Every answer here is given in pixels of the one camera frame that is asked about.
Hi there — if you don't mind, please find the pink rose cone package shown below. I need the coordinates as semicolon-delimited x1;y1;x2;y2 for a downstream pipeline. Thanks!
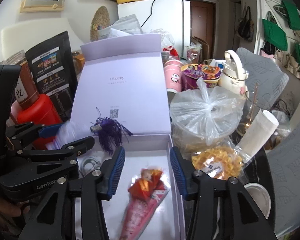
119;168;171;239

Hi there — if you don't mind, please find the person's left hand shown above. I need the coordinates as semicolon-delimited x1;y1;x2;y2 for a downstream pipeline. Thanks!
0;198;28;229

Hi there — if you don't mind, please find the red canister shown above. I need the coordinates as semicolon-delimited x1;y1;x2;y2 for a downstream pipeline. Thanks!
10;93;63;151

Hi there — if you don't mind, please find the yellow waffle snack bag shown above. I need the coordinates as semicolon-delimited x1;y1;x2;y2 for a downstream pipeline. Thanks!
191;146;243;180

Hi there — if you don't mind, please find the orange peel jar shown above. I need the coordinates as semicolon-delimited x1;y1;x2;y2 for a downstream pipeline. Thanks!
15;60;39;109

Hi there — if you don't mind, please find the clear plastic bag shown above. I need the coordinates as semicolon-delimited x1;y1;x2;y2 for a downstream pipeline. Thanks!
170;78;245;153

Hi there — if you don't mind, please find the black printed pouch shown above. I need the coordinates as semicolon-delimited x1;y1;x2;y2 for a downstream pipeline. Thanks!
25;31;78;121

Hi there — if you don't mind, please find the white paper roll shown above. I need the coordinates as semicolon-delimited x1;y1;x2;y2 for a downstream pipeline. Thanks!
237;110;279;163

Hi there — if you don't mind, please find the steel bowl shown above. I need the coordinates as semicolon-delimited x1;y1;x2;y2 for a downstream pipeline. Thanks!
244;183;271;219

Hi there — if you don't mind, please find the lavender gift box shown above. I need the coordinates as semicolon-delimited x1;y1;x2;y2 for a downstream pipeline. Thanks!
71;34;185;239

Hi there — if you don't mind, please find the white foam board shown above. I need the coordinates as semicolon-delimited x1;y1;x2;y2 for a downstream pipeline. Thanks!
1;18;83;59

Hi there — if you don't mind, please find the cream water bottle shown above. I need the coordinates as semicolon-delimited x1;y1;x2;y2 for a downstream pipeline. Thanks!
218;50;249;96

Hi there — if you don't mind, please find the near grey leaf chair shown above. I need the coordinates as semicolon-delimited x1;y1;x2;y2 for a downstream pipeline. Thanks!
267;122;300;237

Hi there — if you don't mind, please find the grey leaf chair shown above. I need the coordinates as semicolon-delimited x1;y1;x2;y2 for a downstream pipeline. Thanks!
236;47;289;107
267;122;300;237

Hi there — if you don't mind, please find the pink panda cup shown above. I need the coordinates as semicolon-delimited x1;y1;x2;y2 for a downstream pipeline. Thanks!
164;60;183;93

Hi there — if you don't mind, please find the far grey leaf chair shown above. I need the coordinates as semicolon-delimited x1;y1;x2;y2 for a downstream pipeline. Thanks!
236;47;289;107

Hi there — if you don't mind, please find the woven straw fan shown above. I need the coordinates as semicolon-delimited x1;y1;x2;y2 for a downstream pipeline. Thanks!
90;6;110;42

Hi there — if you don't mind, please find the black hanging bag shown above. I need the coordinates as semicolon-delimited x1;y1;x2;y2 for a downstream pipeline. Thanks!
237;6;254;42

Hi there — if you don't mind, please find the white refrigerator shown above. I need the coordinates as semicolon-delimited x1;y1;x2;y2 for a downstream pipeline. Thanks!
117;0;191;57

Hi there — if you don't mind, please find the brown entrance door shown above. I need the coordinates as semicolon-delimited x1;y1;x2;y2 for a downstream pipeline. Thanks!
190;0;216;57

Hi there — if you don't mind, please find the green handbag middle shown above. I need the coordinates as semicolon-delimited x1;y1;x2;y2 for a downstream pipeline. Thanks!
262;19;288;51

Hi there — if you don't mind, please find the green handbag top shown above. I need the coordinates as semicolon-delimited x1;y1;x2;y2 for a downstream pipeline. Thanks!
273;0;300;31

